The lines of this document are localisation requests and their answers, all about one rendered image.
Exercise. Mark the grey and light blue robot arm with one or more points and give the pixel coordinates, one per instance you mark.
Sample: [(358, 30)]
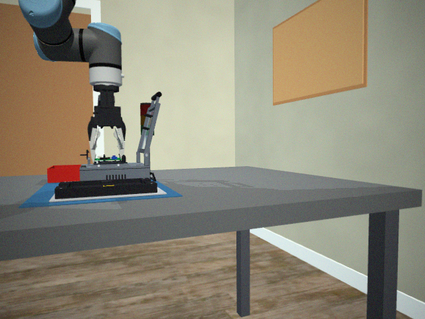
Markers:
[(56, 40)]

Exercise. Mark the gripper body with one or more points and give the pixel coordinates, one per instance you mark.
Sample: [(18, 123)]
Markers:
[(107, 115)]

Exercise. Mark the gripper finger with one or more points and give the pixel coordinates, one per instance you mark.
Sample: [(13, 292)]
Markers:
[(92, 133), (120, 135)]

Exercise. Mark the red bin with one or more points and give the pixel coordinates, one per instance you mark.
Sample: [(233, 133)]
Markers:
[(61, 173)]

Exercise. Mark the green circuit board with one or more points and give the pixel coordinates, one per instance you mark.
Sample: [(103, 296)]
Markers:
[(107, 158)]

